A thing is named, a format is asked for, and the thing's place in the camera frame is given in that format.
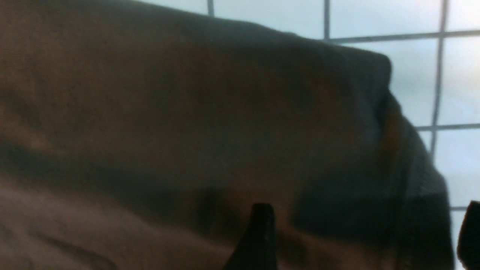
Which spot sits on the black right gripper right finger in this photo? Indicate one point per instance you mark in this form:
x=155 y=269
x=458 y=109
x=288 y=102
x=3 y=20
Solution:
x=468 y=244

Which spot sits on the gray long-sleeved shirt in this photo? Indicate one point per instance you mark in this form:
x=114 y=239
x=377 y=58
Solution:
x=138 y=137

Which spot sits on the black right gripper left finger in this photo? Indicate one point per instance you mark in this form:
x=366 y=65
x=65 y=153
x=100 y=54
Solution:
x=257 y=248

